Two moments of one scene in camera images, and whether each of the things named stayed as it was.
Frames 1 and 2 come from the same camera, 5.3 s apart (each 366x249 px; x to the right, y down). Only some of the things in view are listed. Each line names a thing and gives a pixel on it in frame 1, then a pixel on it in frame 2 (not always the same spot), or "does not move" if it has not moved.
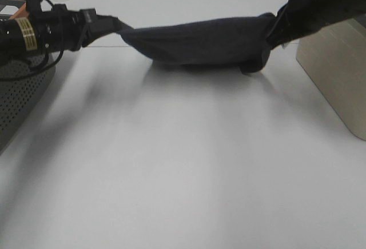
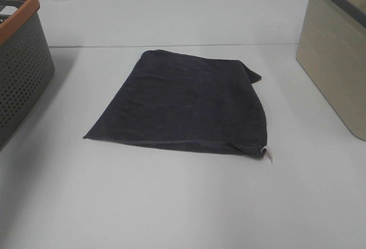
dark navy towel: x=233 y=41 -> x=175 y=97
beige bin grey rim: x=335 y=60 does not move
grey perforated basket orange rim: x=20 y=97 does not move
